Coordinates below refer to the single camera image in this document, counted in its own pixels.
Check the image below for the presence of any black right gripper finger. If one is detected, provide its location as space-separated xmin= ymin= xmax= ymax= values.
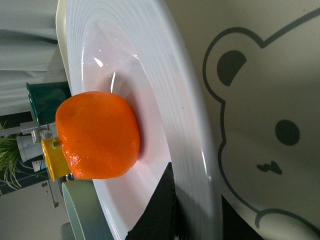
xmin=126 ymin=163 xmax=177 ymax=240

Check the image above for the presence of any orange fruit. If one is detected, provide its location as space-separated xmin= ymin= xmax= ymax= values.
xmin=55 ymin=91 xmax=141 ymax=180

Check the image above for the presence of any white ribbed plate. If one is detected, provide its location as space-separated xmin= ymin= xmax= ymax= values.
xmin=66 ymin=0 xmax=223 ymax=240

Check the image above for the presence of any light green bowl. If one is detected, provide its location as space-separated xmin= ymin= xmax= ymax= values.
xmin=62 ymin=180 xmax=113 ymax=240

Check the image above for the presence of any yellow mug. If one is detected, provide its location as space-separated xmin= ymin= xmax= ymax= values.
xmin=41 ymin=137 xmax=71 ymax=181

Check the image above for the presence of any green potted plant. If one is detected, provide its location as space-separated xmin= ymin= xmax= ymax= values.
xmin=0 ymin=133 xmax=33 ymax=191

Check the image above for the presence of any dark green mug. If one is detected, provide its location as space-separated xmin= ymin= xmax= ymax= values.
xmin=26 ymin=81 xmax=71 ymax=126

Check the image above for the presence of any cream bear serving tray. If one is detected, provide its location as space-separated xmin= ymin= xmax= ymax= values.
xmin=56 ymin=0 xmax=320 ymax=240

